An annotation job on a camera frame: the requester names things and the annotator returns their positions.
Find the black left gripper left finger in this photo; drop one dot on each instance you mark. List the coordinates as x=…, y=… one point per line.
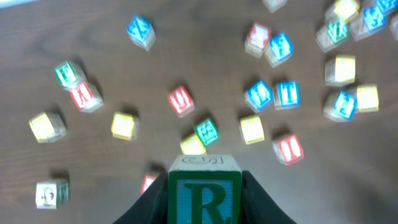
x=152, y=205

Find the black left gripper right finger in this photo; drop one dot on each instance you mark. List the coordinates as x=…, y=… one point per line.
x=257, y=205

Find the green R wooden block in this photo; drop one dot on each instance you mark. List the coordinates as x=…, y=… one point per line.
x=204, y=189

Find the red i wooden block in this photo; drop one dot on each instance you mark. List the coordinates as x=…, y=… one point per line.
x=257, y=40
x=288, y=149

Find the red u wooden block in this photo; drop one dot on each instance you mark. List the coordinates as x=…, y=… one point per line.
x=148, y=179
x=181, y=101

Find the yellow block beside B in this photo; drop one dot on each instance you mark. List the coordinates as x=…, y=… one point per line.
x=192, y=145

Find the yellow block centre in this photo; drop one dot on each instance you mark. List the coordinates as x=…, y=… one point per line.
x=251, y=129

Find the yellow wooden block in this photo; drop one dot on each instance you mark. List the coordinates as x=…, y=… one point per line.
x=125, y=126
x=47, y=127

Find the green B wooden block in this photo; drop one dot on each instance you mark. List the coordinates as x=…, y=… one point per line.
x=207, y=132

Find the red A wooden block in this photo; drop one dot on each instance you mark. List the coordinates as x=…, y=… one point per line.
x=52, y=193

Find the blue L wooden block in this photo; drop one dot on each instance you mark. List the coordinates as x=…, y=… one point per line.
x=258, y=96

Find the blue T wooden block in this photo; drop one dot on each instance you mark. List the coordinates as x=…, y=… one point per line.
x=286, y=95

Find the red Y wooden block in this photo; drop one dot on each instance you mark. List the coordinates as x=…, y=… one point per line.
x=86, y=97

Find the yellow wooden block left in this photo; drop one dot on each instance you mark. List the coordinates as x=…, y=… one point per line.
x=47, y=127

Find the blue 2 wooden block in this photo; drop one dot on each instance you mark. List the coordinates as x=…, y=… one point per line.
x=340, y=106

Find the green F wooden block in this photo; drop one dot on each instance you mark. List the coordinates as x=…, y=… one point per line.
x=69, y=75

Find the yellow block beside 2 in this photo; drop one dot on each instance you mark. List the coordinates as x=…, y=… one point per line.
x=367, y=98

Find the yellow block mid right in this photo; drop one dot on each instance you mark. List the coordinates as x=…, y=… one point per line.
x=340, y=70

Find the blue P wooden block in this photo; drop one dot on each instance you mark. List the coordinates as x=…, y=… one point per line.
x=279, y=49

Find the blue X wooden block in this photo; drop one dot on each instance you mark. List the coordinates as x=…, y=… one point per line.
x=141, y=32

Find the green Z wooden block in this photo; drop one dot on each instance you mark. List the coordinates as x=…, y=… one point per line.
x=332, y=34

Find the yellow block top right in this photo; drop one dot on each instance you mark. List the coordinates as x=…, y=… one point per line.
x=345, y=10

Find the blue D wooden block upper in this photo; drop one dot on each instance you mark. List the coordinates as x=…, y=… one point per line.
x=386, y=6

